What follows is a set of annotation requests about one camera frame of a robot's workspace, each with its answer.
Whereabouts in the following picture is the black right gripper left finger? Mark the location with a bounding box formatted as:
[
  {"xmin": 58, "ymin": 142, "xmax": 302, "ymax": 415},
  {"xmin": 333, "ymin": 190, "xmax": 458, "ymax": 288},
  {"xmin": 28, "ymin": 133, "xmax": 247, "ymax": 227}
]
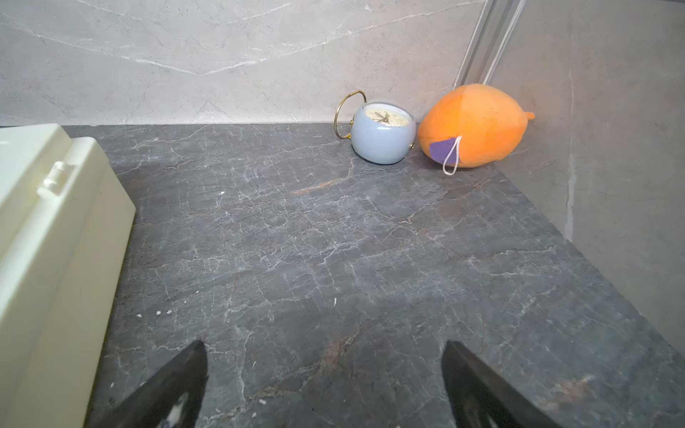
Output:
[{"xmin": 89, "ymin": 340, "xmax": 208, "ymax": 427}]

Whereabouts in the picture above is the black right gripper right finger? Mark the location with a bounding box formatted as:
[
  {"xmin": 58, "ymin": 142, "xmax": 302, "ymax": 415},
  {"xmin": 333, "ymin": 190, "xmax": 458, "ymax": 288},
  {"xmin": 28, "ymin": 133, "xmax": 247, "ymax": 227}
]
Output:
[{"xmin": 441, "ymin": 341, "xmax": 559, "ymax": 428}]

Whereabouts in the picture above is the cream wrap dispenser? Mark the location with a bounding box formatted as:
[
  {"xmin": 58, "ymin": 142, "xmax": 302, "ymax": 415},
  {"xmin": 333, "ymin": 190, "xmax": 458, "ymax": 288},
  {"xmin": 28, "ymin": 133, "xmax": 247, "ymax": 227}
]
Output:
[{"xmin": 1, "ymin": 124, "xmax": 136, "ymax": 427}]

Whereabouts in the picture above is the orange plush toy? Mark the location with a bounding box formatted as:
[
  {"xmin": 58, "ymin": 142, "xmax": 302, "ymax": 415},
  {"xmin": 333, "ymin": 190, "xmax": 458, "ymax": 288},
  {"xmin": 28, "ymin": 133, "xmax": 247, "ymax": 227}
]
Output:
[{"xmin": 417, "ymin": 84, "xmax": 535, "ymax": 176}]

